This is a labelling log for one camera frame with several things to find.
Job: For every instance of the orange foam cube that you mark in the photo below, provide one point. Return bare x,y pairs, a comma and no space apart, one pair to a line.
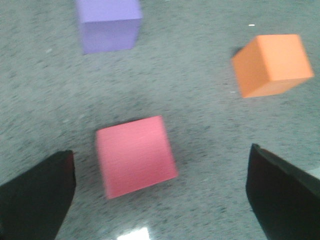
271,65

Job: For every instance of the purple foam cube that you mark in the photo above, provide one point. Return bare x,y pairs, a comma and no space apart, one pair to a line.
108,25

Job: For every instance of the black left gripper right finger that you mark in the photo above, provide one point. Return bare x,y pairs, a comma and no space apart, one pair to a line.
284,198

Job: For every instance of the pink foam cube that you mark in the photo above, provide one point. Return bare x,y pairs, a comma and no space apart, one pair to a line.
134,155

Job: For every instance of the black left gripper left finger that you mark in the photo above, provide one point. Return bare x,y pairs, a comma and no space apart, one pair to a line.
34,204

